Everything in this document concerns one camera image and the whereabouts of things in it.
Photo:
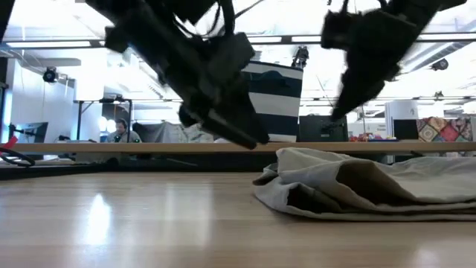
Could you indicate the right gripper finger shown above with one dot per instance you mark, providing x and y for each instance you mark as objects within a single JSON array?
[
  {"x": 375, "y": 70},
  {"x": 353, "y": 100}
]

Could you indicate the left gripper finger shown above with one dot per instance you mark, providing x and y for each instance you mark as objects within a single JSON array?
[
  {"x": 249, "y": 119},
  {"x": 223, "y": 130}
]

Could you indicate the navy white striped fabric bin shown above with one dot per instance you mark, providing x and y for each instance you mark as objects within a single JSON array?
[{"x": 279, "y": 111}]

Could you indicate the khaki shorts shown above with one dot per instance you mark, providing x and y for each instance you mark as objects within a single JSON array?
[{"x": 409, "y": 186}]

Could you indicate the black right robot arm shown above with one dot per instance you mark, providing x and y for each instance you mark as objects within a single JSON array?
[{"x": 416, "y": 9}]

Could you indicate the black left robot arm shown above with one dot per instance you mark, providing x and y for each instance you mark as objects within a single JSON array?
[{"x": 178, "y": 7}]

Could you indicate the colourful toy pile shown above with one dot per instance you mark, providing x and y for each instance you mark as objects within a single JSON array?
[{"x": 368, "y": 138}]

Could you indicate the black equipment box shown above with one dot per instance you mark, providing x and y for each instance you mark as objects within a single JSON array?
[{"x": 323, "y": 129}]

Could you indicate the white pillar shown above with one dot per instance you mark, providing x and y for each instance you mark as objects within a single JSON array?
[{"x": 401, "y": 109}]

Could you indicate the grey tarp cover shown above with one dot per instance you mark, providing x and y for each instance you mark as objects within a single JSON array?
[{"x": 163, "y": 133}]

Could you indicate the black square screen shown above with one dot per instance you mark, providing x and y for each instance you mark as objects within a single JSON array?
[{"x": 405, "y": 129}]

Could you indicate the colourful patchwork quilt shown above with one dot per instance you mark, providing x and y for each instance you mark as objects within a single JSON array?
[{"x": 442, "y": 130}]

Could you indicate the beige wooden desk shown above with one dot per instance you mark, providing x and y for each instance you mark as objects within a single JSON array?
[{"x": 111, "y": 147}]

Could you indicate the black computer monitor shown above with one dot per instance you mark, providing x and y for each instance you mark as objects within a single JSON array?
[{"x": 37, "y": 132}]

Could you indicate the red object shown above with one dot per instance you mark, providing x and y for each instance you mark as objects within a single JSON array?
[{"x": 9, "y": 143}]

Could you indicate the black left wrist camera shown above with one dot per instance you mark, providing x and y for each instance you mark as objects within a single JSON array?
[{"x": 230, "y": 52}]

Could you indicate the black dome camera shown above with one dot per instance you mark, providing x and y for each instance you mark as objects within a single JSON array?
[
  {"x": 440, "y": 64},
  {"x": 50, "y": 75}
]

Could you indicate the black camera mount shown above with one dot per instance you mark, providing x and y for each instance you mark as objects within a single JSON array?
[{"x": 300, "y": 56}]

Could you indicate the black tall stand frame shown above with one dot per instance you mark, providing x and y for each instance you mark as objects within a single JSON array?
[{"x": 79, "y": 123}]

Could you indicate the black aluminium table frame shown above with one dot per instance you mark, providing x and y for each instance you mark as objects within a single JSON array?
[{"x": 111, "y": 172}]

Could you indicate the black light rail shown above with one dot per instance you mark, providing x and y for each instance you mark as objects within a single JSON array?
[{"x": 56, "y": 44}]

